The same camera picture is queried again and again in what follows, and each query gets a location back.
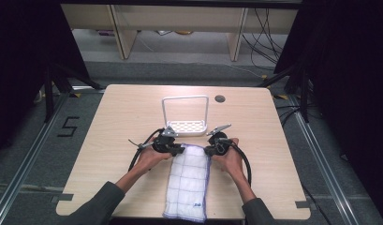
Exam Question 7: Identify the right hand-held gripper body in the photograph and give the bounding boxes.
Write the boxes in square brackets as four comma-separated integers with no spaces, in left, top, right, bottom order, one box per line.
[205,123,234,155]

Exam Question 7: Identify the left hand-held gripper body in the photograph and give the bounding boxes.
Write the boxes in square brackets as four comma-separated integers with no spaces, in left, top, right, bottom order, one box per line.
[151,126,182,155]

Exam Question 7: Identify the white dishcloth with purple edge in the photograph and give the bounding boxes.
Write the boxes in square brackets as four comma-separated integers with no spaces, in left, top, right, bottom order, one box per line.
[162,142,212,224]

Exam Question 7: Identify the person's right hand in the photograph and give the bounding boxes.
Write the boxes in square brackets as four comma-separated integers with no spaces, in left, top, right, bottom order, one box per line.
[211,137,243,181]

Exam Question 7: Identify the person's left hand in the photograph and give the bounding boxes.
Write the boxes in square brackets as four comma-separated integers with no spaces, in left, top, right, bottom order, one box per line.
[134,144,173,177]

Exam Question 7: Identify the white towel rack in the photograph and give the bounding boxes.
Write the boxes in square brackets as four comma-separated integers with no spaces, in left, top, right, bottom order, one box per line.
[161,95,210,138]

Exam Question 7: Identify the black metal stand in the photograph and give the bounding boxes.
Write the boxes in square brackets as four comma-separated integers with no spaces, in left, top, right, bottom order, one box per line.
[43,61,103,124]
[258,61,313,124]

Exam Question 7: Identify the grey tape strip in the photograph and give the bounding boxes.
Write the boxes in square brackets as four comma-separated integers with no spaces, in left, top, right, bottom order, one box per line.
[51,193,75,203]
[294,200,312,210]

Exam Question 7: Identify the black curtain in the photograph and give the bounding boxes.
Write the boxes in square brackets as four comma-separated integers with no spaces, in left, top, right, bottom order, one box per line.
[273,0,383,218]
[0,0,91,158]

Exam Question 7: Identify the grey cable plug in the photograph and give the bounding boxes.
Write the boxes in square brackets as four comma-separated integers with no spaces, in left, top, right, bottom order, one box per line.
[128,139,155,150]

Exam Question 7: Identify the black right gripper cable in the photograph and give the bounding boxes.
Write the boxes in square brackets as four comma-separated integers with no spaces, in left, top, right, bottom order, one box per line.
[228,141,253,188]

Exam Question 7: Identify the thin white cable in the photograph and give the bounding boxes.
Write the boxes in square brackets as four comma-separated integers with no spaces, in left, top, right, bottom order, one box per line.
[222,61,266,79]

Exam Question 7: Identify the black floor cables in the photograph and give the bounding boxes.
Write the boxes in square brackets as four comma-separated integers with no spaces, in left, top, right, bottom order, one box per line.
[275,103,303,127]

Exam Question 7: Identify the aluminium floor rail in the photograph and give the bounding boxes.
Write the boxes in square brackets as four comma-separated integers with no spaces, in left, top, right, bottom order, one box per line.
[0,93,70,225]
[287,93,358,225]

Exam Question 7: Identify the bundle of black cables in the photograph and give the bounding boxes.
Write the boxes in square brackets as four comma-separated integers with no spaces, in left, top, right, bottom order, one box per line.
[241,7,288,68]

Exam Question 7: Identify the black floor cable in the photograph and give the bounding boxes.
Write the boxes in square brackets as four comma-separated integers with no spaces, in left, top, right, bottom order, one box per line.
[300,183,333,225]

